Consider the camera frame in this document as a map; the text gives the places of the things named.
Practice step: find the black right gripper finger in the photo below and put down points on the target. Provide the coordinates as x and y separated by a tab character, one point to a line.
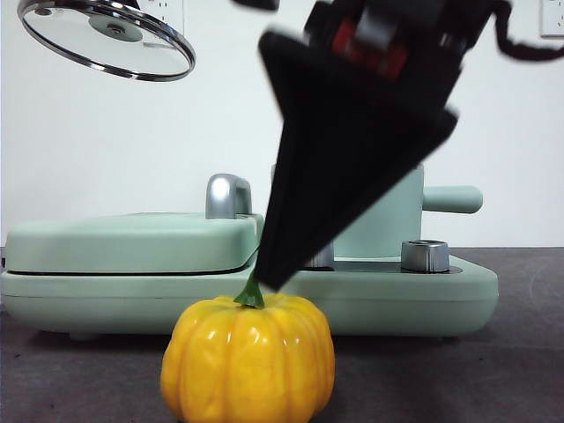
335	154
414	154

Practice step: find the yellow pumpkin with green stem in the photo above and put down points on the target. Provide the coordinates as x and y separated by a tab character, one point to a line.
247	365

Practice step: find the glass lid with green knob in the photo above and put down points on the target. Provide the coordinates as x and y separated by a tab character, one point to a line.
110	39

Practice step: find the silver control knob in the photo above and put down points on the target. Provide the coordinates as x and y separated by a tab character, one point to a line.
425	256
324	257

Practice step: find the mint green breakfast machine base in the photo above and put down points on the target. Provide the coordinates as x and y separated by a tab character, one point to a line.
110	304

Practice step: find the white wall socket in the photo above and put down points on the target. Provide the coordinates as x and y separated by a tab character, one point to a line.
553	17
174	11

